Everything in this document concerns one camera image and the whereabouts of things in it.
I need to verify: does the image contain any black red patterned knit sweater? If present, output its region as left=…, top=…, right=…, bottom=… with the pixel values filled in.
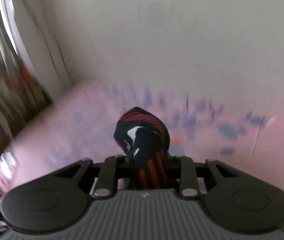
left=114, top=107, right=170, bottom=190

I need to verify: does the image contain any pink tree-print bed sheet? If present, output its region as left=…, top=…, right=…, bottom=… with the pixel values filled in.
left=0, top=81, right=284, bottom=199

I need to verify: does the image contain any grey window curtain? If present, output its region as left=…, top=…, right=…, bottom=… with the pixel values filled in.
left=0, top=0, right=50, bottom=135

